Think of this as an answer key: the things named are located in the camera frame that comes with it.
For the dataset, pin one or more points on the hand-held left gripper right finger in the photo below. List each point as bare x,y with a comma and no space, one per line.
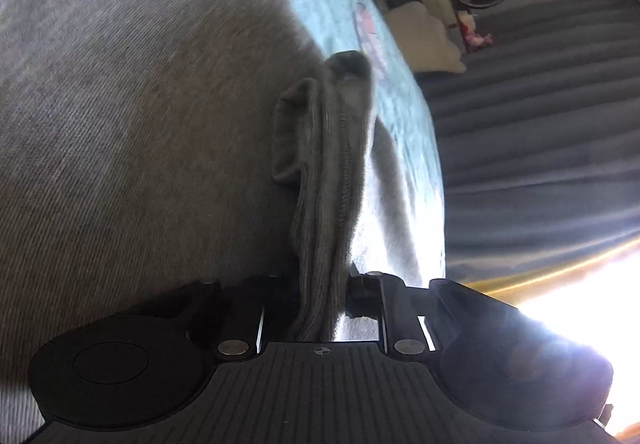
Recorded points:
365,296

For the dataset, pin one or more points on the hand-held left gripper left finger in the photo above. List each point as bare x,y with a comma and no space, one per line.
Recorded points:
272,309

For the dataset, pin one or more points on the grey sweat pants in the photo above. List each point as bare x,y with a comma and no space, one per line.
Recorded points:
125,99

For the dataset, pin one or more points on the grey curtain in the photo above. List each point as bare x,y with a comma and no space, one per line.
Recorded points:
540,124

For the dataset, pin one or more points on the white shell-back chair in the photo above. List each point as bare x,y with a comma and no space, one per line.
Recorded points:
425,39

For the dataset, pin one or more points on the pink plush toy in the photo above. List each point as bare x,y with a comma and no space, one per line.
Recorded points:
472,31

